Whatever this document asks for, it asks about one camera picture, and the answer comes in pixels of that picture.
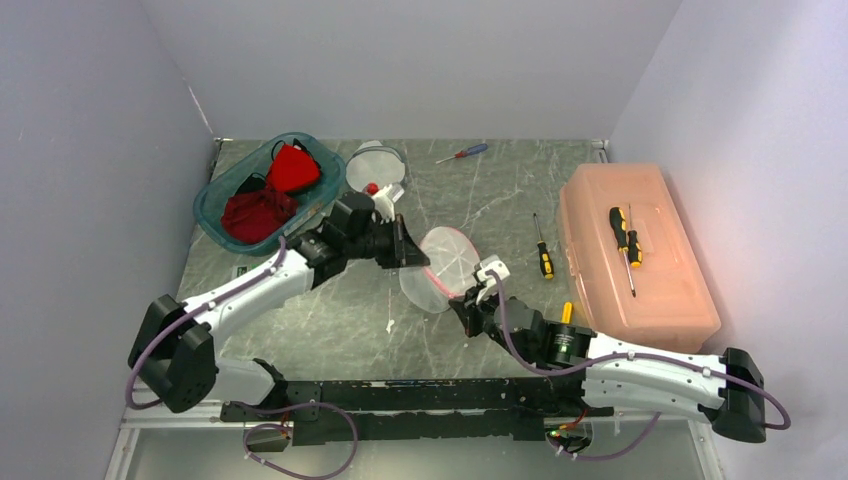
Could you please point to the red-blue small screwdriver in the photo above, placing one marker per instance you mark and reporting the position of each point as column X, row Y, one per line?
column 469, row 151

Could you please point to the orange translucent plastic box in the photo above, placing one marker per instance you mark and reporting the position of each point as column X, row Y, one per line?
column 633, row 272

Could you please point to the black bra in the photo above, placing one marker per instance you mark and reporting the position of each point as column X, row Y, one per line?
column 253, row 183

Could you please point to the blue-trimmed white mesh laundry bag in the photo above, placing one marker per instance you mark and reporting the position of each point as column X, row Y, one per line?
column 374, row 162

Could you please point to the yellow-black screwdriver on table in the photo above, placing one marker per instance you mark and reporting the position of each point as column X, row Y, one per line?
column 545, row 264

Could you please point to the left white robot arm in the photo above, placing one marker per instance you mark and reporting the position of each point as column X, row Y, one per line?
column 175, row 359

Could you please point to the pink-trimmed white mesh laundry bag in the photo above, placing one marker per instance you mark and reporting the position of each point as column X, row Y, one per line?
column 453, row 258

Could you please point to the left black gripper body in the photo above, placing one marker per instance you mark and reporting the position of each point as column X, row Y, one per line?
column 377, row 242

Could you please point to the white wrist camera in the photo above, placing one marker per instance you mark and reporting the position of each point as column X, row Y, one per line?
column 385, row 199
column 492, row 263

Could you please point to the small yellow screwdriver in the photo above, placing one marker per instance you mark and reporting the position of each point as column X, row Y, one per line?
column 567, row 313

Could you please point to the teal plastic basin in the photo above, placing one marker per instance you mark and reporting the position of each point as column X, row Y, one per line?
column 209, row 204

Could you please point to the medium yellow-black screwdriver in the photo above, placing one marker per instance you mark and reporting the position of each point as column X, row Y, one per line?
column 634, row 257

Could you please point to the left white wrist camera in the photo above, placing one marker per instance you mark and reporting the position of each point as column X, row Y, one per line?
column 385, row 199

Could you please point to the dark red bra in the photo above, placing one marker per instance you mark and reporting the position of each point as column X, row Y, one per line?
column 252, row 218

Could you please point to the black base frame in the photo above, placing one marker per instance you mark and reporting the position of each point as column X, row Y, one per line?
column 520, row 408

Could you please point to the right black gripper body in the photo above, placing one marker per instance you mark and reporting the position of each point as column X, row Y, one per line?
column 480, row 314

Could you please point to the large yellow-black screwdriver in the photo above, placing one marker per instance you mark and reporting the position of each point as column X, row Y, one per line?
column 619, row 227

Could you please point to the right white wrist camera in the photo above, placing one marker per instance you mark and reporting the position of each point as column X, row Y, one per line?
column 492, row 263

